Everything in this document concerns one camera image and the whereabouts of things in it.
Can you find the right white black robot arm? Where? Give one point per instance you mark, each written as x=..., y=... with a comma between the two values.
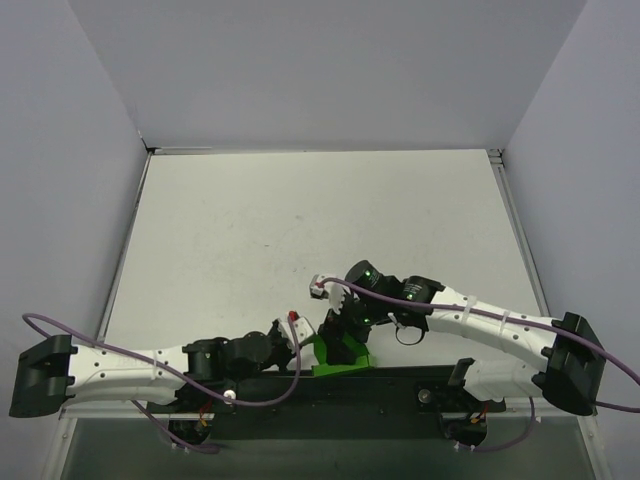
x=553, y=358

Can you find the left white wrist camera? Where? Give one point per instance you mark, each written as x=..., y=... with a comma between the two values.
x=296, y=330

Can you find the aluminium frame rail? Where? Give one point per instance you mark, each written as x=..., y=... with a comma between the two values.
x=518, y=292

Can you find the green paper box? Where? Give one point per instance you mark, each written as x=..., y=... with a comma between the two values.
x=339, y=355

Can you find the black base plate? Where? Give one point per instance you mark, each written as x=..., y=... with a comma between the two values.
x=415, y=402

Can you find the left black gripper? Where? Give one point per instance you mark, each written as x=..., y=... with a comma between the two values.
x=279, y=345

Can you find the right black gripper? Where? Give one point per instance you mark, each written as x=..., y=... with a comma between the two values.
x=337, y=329

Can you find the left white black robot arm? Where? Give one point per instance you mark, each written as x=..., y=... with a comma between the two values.
x=57, y=373

